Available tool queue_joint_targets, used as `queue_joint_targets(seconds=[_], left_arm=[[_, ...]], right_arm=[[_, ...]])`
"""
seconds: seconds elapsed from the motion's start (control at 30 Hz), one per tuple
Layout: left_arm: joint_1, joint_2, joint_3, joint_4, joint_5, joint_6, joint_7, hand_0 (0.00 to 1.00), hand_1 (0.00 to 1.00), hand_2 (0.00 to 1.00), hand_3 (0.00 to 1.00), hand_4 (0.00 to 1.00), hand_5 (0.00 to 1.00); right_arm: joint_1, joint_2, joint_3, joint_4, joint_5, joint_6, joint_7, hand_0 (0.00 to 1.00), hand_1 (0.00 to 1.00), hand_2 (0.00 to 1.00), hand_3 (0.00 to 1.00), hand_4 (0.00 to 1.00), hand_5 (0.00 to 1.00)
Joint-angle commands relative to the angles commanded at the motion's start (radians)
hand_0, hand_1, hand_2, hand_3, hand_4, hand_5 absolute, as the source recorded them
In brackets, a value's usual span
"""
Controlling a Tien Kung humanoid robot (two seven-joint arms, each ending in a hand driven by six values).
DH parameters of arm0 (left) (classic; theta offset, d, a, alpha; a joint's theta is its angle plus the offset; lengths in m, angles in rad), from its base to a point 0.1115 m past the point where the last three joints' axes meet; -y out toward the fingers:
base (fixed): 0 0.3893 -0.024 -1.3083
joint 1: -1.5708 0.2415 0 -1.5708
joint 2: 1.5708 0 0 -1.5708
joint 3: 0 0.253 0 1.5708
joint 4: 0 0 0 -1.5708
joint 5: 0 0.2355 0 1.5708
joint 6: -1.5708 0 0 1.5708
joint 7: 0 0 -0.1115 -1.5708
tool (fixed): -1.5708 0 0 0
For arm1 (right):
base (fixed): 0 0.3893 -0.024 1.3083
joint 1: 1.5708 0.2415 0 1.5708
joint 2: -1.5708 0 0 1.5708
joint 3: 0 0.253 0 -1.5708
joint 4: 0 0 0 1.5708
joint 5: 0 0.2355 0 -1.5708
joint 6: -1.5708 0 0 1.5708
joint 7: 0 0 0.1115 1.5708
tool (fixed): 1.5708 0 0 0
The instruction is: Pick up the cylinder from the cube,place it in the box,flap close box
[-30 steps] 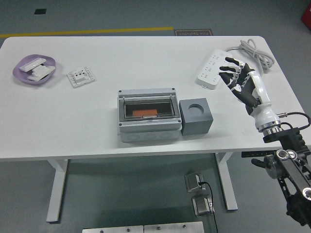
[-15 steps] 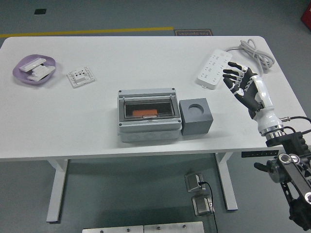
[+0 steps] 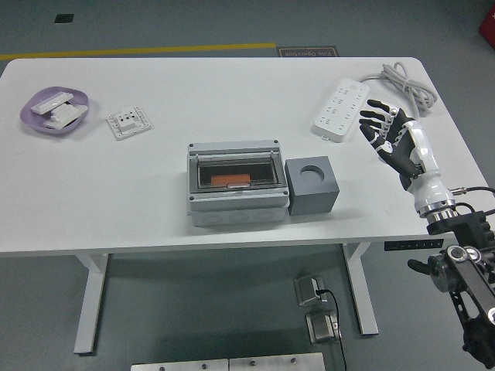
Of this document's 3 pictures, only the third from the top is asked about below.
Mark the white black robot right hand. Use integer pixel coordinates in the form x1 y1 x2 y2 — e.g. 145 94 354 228
358 99 456 212

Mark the grey junction box clear lid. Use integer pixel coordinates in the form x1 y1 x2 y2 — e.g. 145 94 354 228
187 139 291 228

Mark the orange cylinder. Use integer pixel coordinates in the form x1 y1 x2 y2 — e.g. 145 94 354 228
210 173 251 187

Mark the grey cube with round hole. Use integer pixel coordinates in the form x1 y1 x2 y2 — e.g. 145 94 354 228
284 155 340 216

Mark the black table control panel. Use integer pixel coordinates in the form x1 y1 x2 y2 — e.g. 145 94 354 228
384 239 445 250

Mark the white power strip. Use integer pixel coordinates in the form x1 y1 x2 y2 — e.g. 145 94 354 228
312 77 371 143

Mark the white table leg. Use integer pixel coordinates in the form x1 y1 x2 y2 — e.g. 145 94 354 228
342 243 379 336
73 253 110 355

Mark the metal foot pedal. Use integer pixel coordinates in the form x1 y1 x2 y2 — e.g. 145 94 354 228
292 274 329 308
305 311 343 345

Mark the red object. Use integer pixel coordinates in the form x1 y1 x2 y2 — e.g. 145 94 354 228
478 9 495 39

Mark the dark floor sign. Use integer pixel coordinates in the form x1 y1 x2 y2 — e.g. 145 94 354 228
276 46 340 59

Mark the silver metal plate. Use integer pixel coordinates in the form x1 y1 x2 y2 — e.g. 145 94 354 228
228 352 326 371
130 358 230 371

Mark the yellow floor tape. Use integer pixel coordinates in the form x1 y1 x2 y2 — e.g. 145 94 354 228
0 41 278 62

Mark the wide white plastic part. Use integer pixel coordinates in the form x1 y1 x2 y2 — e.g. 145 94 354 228
42 104 88 130

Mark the small white plastic part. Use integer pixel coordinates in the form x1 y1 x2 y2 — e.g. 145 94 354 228
49 103 75 121

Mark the long white plastic bar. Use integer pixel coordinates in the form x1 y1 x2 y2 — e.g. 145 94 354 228
29 91 74 114

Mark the purple tray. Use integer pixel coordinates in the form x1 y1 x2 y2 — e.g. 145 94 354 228
19 86 90 136

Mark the grey power strip cord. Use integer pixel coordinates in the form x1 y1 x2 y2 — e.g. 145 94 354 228
359 61 438 117

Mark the black pedal cable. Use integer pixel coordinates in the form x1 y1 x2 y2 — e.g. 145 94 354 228
315 288 348 371

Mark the white wall socket panel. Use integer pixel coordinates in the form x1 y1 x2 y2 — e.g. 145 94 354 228
106 106 152 141

